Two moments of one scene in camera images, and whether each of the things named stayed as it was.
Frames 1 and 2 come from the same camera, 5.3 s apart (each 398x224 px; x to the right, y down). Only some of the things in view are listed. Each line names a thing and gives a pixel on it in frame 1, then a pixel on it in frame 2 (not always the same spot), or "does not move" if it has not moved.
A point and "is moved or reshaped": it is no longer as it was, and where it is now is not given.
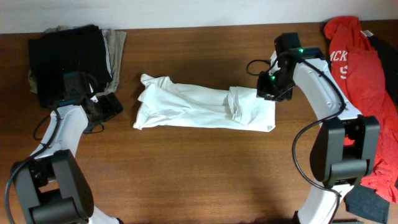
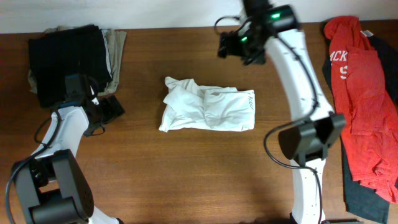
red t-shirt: (359, 73) does not move
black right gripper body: (275, 86) to (242, 47)
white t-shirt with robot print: (163, 103) is moved or reshaped
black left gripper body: (106, 109) does not move
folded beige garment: (115, 42) does not move
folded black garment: (54, 53) does not move
